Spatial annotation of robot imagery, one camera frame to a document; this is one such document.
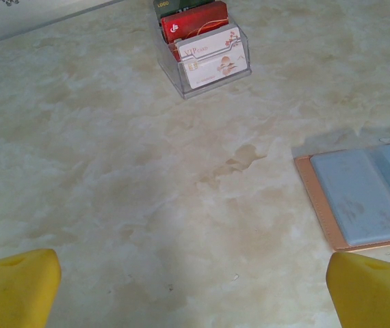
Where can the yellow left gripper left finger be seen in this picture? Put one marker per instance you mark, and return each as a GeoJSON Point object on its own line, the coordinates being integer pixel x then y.
{"type": "Point", "coordinates": [13, 290]}

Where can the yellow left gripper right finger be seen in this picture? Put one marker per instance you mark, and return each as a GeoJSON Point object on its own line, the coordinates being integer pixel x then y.
{"type": "Point", "coordinates": [373, 294]}

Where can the pink leather card holder wallet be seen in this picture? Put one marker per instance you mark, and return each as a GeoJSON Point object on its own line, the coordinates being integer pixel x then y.
{"type": "Point", "coordinates": [352, 194]}

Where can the clear acrylic card stand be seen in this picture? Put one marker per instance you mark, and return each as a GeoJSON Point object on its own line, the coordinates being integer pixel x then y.
{"type": "Point", "coordinates": [190, 92]}

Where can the white VIP card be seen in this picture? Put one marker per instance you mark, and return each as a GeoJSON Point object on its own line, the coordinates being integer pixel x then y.
{"type": "Point", "coordinates": [212, 61]}

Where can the red card stack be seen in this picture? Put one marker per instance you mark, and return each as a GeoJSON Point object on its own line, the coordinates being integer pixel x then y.
{"type": "Point", "coordinates": [195, 25]}

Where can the black VIP card stack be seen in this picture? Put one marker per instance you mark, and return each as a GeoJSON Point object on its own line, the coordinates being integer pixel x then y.
{"type": "Point", "coordinates": [167, 8]}

